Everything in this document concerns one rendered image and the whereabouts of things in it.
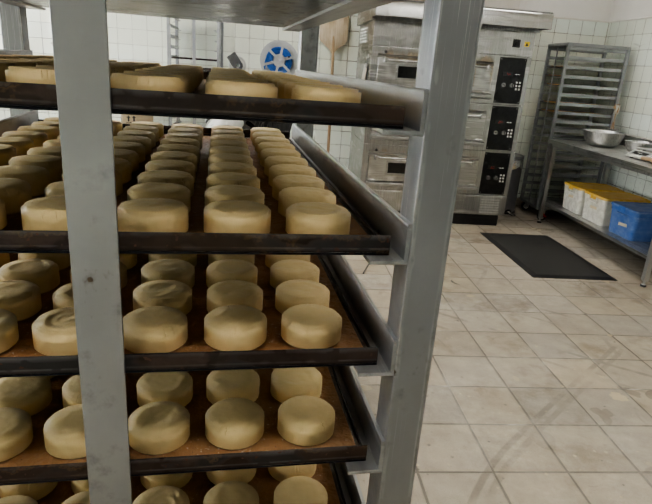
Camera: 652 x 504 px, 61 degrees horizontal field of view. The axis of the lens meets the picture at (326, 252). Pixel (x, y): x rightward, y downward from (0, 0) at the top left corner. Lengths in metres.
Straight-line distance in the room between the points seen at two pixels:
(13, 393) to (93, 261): 0.20
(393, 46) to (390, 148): 0.92
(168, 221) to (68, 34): 0.13
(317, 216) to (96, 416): 0.21
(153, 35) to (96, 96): 6.06
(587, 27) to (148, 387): 6.84
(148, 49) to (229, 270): 5.93
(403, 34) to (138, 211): 5.06
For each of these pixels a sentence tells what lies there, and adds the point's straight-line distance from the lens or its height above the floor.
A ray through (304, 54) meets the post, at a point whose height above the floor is 1.45.
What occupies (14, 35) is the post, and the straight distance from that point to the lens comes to 1.01.
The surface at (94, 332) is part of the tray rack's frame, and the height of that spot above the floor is 1.25.
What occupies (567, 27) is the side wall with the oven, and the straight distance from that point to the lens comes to 7.04.
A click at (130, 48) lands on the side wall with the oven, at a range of 6.47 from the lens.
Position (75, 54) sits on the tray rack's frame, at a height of 1.43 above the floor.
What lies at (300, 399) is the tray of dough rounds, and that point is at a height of 1.15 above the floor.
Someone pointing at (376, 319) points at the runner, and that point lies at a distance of 0.46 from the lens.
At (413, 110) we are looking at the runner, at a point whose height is 1.41.
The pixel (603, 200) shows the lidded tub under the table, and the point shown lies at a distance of 5.57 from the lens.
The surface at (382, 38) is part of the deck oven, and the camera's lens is 5.36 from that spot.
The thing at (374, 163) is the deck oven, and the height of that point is 0.58.
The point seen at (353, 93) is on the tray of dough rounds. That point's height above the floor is 1.42.
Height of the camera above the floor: 1.44
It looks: 19 degrees down
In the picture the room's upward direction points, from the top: 4 degrees clockwise
